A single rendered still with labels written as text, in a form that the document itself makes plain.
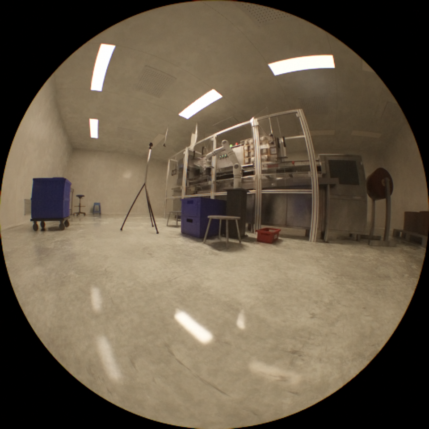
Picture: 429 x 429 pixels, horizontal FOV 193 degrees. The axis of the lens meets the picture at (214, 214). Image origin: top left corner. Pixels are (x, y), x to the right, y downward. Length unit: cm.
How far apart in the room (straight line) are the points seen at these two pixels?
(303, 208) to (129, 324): 196
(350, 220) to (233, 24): 299
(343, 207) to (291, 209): 79
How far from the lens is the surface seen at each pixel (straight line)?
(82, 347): 43
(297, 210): 191
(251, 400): 33
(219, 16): 239
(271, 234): 130
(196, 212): 135
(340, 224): 194
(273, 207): 199
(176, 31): 248
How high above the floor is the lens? 32
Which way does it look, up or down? 2 degrees down
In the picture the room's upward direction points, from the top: 2 degrees clockwise
